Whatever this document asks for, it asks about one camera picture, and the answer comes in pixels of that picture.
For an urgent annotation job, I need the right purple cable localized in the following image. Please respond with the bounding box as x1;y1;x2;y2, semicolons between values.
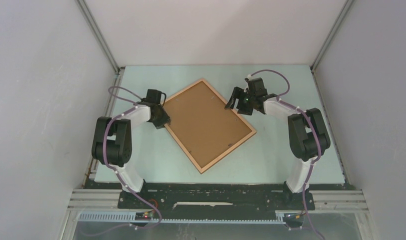
249;69;326;239

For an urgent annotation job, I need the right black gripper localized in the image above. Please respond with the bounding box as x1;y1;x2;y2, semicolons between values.
225;86;256;116

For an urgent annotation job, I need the right corner metal post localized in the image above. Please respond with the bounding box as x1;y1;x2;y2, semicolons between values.
310;0;357;182

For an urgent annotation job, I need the corner metal post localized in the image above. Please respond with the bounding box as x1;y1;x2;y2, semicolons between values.
310;0;357;182
75;0;122;180

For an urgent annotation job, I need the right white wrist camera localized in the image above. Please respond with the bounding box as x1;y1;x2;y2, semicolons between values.
244;74;254;83

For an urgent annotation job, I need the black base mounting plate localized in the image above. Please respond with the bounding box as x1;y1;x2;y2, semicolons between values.
117;183;315;221

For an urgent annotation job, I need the left corner metal post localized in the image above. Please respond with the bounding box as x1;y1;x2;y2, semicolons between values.
75;0;122;180

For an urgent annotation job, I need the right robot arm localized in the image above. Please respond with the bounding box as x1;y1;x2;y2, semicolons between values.
224;78;331;209

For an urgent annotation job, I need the small green circuit board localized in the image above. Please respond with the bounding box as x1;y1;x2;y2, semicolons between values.
134;212;153;221

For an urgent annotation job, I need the wooden picture frame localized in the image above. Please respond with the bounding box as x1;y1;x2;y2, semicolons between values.
162;77;258;175

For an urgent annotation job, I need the brown cardboard backing board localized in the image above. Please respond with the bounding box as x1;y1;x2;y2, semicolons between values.
166;81;254;170

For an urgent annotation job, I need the aluminium rail frame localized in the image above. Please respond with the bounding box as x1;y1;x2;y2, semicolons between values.
59;183;375;240

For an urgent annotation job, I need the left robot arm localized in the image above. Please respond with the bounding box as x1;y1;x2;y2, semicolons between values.
91;86;171;208

